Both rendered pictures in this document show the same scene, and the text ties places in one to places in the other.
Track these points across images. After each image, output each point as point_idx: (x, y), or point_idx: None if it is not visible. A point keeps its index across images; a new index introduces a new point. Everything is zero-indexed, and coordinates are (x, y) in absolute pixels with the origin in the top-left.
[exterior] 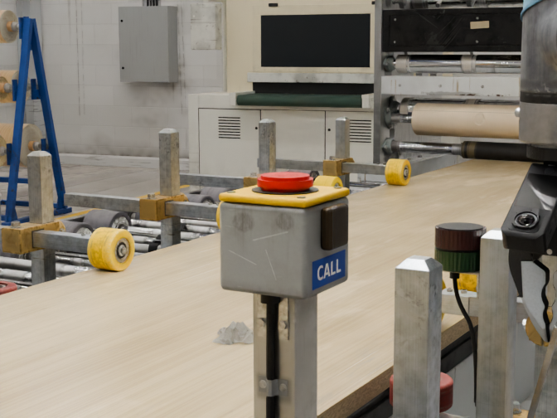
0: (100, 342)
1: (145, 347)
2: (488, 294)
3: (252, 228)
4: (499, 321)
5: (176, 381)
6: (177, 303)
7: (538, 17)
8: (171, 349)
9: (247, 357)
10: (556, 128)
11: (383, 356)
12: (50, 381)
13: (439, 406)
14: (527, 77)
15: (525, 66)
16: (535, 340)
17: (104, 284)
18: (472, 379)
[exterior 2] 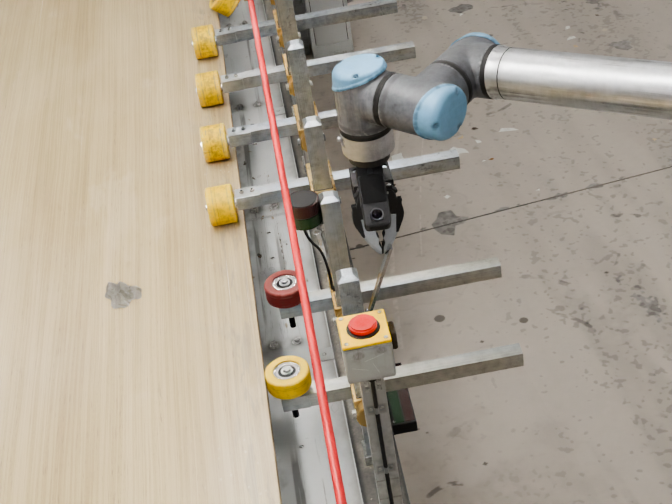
0: (38, 349)
1: (76, 338)
2: (331, 232)
3: (364, 357)
4: (341, 245)
5: (142, 361)
6: (27, 273)
7: (352, 96)
8: (96, 330)
9: (155, 312)
10: (374, 153)
11: (236, 267)
12: (63, 404)
13: None
14: (349, 127)
15: (346, 121)
16: None
17: None
18: None
